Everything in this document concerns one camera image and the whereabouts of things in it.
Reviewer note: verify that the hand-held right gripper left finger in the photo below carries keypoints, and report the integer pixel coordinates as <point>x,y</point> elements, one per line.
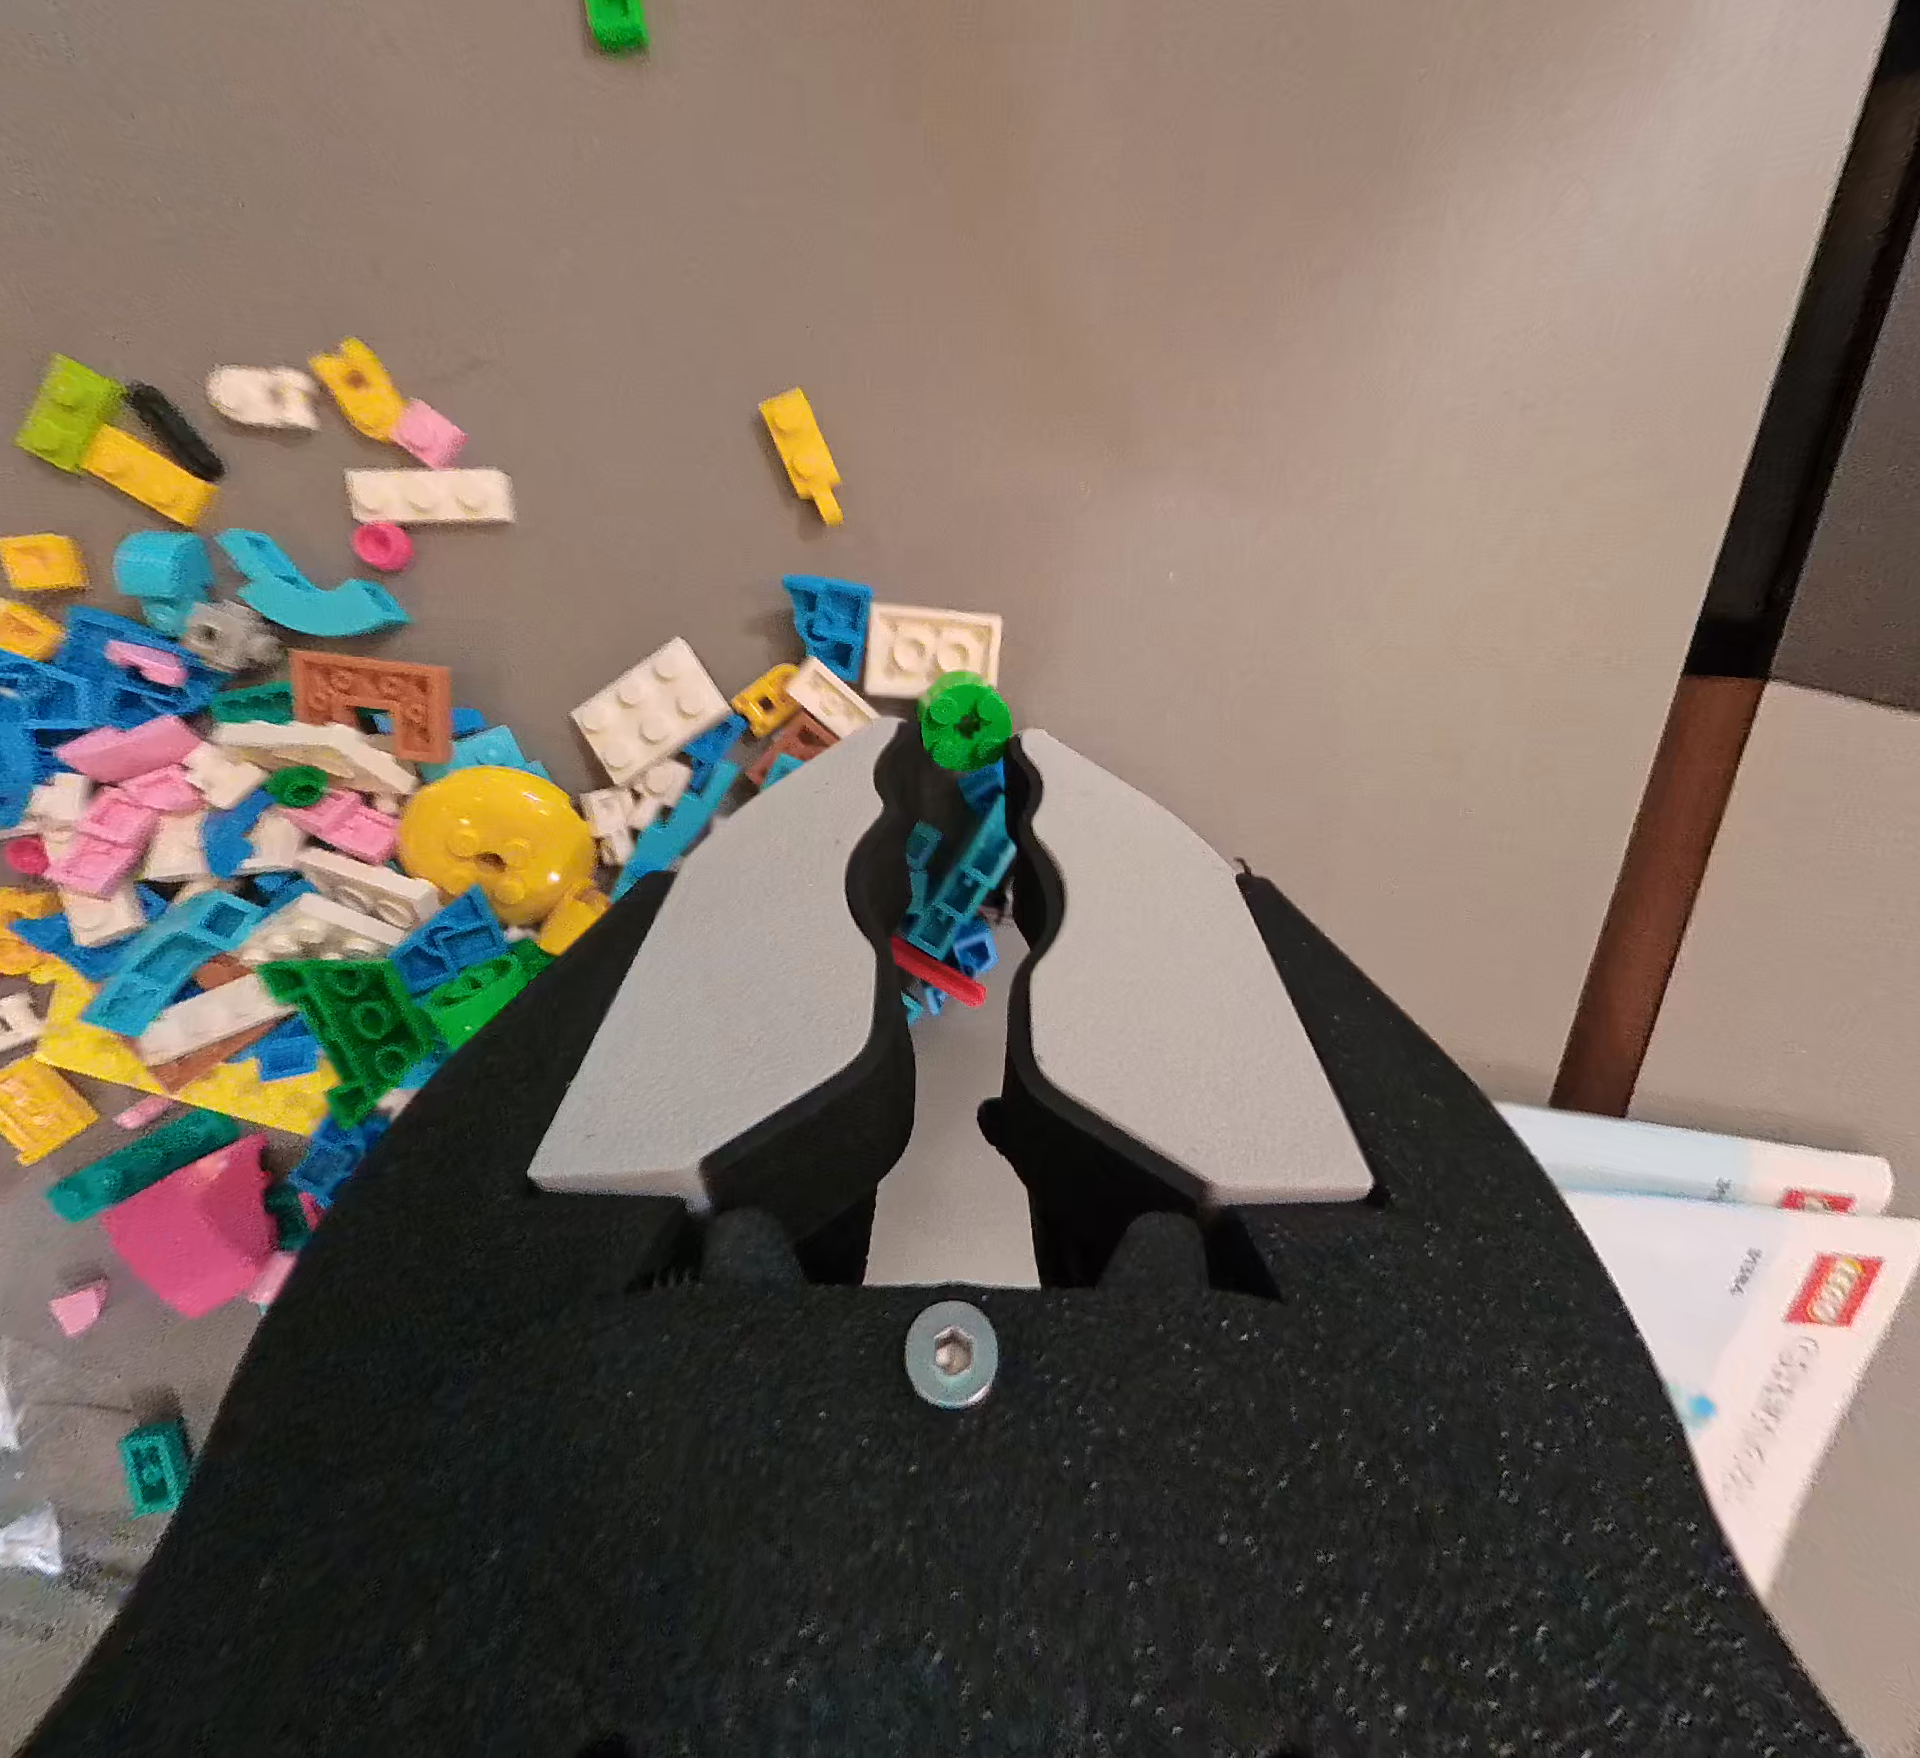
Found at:
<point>720,1024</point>

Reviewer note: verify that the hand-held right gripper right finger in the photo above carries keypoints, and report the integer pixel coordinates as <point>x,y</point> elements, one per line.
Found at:
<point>1185,1024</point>

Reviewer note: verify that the round green lego piece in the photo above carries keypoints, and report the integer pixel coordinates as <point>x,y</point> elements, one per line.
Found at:
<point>963,721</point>

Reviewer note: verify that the small colourful lego pieces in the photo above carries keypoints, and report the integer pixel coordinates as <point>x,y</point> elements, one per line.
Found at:
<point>301,830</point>

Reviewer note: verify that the lego instruction booklet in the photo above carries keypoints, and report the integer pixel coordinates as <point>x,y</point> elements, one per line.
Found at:
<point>1771,1309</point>

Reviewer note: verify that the small clear empty bag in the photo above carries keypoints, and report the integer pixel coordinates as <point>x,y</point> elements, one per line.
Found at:
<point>31,1460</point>

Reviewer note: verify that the black flat desk panel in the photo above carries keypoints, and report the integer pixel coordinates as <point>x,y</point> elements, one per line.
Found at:
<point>1830,350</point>

